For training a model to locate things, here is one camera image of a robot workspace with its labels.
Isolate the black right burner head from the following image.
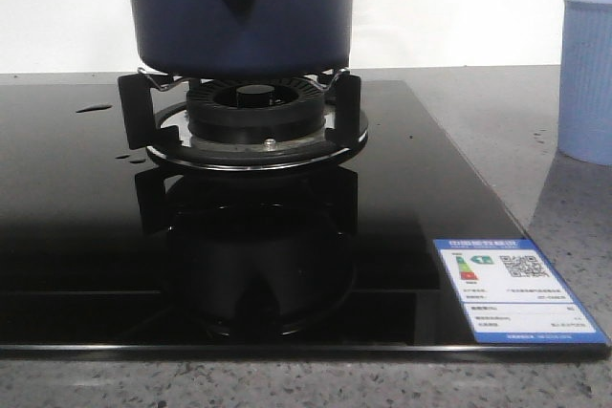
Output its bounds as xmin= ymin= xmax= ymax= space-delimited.
xmin=186 ymin=77 xmax=325 ymax=144

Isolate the dark blue cooking pot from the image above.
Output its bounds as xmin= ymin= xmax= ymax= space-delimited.
xmin=131 ymin=0 xmax=353 ymax=78

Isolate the black glass gas cooktop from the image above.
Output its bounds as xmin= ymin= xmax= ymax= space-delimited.
xmin=1 ymin=81 xmax=611 ymax=361

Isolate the black right pot support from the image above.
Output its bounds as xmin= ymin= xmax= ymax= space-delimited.
xmin=118 ymin=69 xmax=368 ymax=172

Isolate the light blue ribbed cup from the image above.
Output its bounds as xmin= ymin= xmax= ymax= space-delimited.
xmin=557 ymin=0 xmax=611 ymax=165

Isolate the blue energy label sticker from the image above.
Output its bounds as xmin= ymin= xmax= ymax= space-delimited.
xmin=434 ymin=239 xmax=608 ymax=345

